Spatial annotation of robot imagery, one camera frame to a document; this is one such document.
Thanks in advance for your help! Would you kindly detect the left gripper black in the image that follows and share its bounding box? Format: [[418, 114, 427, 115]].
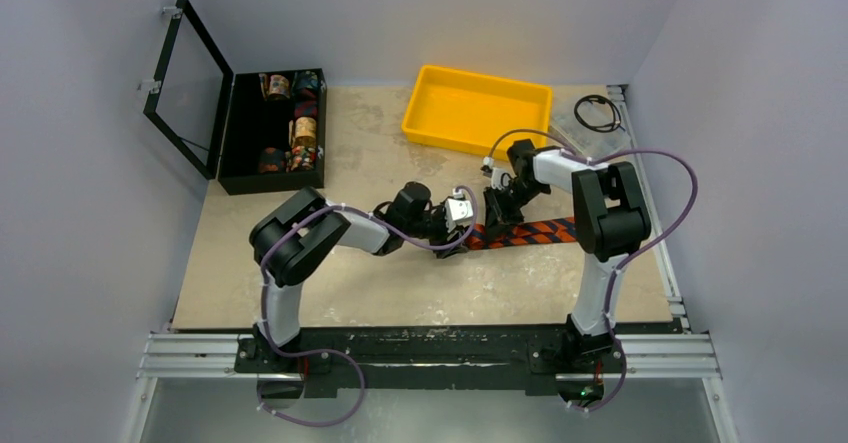
[[403, 198, 467, 257]]

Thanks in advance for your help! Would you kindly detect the orange navy striped tie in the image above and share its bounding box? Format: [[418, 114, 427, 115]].
[[463, 217, 577, 251]]

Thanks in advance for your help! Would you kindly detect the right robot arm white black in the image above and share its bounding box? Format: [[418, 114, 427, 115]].
[[481, 139, 651, 370]]

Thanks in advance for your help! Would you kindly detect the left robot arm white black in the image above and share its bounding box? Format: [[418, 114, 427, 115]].
[[248, 182, 476, 372]]

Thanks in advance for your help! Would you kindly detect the yellow plastic tray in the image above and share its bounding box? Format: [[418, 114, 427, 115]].
[[401, 65, 554, 160]]

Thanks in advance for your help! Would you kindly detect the clear plastic parts box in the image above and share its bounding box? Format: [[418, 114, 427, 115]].
[[549, 93, 632, 159]]

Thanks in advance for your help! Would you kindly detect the rolled tie colourful floral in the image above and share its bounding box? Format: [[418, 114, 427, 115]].
[[286, 146, 318, 172]]

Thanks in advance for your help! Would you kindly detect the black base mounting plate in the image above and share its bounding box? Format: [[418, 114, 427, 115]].
[[233, 323, 627, 402]]

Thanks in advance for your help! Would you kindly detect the rolled tie beige patterned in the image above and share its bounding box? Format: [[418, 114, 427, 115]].
[[289, 116, 318, 149]]

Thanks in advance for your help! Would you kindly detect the rolled tie red navy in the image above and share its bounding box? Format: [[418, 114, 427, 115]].
[[293, 99, 319, 120]]

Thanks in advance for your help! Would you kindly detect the rolled tie dark red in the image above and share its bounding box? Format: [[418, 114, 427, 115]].
[[257, 147, 288, 174]]

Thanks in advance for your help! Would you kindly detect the black tie storage box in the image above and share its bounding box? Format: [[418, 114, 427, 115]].
[[217, 68, 328, 195]]

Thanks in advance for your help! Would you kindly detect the rolled tie dark blue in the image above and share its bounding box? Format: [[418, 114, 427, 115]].
[[291, 70, 322, 101]]

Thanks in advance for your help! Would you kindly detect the rolled tie orange floral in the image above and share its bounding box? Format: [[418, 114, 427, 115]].
[[259, 73, 291, 101]]

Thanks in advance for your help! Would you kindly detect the black framed box lid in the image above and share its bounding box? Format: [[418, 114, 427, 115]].
[[143, 0, 234, 180]]

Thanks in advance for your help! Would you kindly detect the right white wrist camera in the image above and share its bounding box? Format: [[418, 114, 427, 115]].
[[481, 157, 512, 190]]

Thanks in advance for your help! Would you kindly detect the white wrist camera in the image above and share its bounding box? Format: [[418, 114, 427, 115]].
[[443, 187, 476, 232], [481, 157, 512, 190]]

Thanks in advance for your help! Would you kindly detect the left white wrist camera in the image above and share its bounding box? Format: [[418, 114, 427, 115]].
[[443, 187, 476, 232]]

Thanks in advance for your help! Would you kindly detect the black coiled cable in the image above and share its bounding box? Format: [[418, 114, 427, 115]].
[[572, 94, 624, 134]]

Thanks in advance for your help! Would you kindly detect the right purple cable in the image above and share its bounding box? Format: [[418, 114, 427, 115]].
[[483, 128, 700, 415]]

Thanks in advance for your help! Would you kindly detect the purple cable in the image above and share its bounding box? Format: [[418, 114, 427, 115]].
[[483, 128, 700, 415], [258, 185, 480, 428]]

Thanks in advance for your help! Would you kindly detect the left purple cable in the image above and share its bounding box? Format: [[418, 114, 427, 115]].
[[258, 185, 480, 428]]

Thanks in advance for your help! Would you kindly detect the aluminium rail frame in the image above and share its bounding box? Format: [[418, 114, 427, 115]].
[[124, 86, 729, 442]]

